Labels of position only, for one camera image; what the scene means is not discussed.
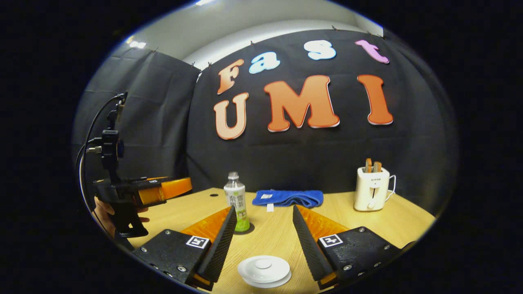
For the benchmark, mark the blue folded towel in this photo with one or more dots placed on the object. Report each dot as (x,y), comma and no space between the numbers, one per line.
(290,197)

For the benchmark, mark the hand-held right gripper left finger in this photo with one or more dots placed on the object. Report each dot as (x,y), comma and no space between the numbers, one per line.
(222,249)

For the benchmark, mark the clear water bottle green label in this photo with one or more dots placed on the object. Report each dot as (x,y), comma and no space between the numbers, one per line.
(237,204)

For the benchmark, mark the ceiling light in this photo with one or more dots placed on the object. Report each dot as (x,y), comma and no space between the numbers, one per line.
(137,44)

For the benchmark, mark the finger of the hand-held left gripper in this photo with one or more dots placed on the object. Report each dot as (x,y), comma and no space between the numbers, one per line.
(175,188)

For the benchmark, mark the white teacup lid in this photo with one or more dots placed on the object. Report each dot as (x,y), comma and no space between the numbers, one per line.
(263,267)

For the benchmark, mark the black backdrop cloth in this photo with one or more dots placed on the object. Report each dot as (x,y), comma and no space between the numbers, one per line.
(306,155)

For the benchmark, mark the dark round coaster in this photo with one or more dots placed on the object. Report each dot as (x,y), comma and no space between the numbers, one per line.
(251,228)

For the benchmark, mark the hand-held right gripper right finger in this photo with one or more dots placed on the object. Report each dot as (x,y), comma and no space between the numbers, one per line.
(312,253)

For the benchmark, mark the brown bread slice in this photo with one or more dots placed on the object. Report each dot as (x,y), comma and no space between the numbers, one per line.
(368,165)
(377,167)

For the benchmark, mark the white toaster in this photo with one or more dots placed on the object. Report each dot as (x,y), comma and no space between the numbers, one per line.
(371,190)

